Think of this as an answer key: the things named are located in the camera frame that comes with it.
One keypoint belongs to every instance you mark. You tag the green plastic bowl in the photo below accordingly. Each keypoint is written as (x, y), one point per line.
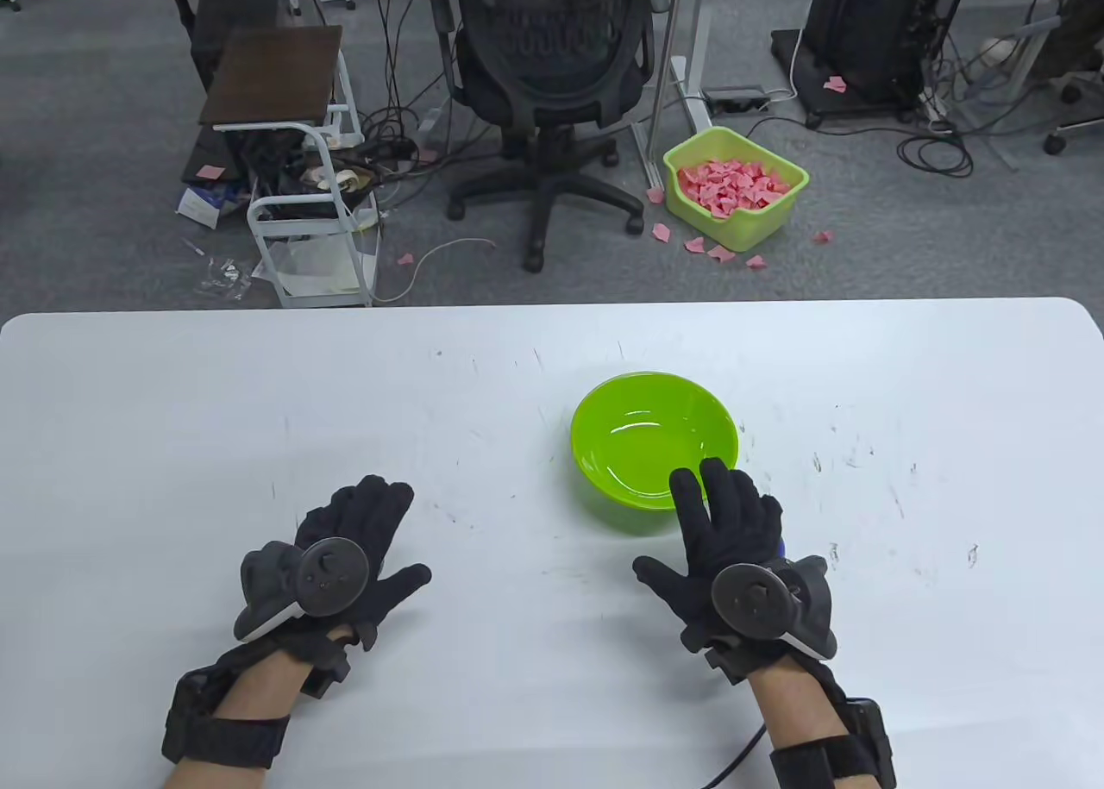
(638, 427)

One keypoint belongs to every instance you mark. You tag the black grey hand controller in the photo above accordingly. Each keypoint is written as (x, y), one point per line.
(750, 599)
(319, 578)

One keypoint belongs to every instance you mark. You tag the lime green plastic bin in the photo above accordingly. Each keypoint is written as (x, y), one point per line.
(750, 230)

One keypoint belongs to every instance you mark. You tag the brown top side table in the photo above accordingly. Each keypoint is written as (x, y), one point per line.
(272, 73)

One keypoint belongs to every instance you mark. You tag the white desk leg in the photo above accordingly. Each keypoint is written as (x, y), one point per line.
(690, 90)

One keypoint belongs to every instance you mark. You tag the black wheeled platform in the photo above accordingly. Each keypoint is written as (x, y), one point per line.
(802, 73)

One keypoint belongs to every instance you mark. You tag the black mesh office chair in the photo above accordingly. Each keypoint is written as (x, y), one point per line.
(552, 90)

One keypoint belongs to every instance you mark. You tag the clear plastic bag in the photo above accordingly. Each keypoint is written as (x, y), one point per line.
(226, 276)

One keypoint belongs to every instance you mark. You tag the white paper sheet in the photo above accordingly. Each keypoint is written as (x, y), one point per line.
(319, 267)

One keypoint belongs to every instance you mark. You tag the dark brown side table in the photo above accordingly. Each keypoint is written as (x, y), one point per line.
(235, 4)

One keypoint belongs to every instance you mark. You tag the grey power socket box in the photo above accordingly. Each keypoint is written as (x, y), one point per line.
(733, 99)

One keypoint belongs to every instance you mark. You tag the white power strip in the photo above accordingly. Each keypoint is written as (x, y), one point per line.
(429, 125)

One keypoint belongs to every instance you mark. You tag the person's left hand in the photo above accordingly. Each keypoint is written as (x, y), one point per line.
(362, 513)

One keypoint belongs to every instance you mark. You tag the grey office chair base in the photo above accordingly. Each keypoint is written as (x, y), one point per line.
(1078, 125)

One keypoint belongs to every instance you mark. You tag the pile of pink paper pieces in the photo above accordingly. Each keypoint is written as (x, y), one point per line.
(733, 187)

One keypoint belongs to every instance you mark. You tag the blue white cardboard box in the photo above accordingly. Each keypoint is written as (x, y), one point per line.
(200, 207)

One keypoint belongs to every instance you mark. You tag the white metal cart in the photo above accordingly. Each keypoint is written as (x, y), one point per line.
(310, 225)

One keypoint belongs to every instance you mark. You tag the person's right hand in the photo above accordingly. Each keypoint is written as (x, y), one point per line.
(724, 522)

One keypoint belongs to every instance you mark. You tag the black computer tower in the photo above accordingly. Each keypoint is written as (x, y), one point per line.
(862, 30)

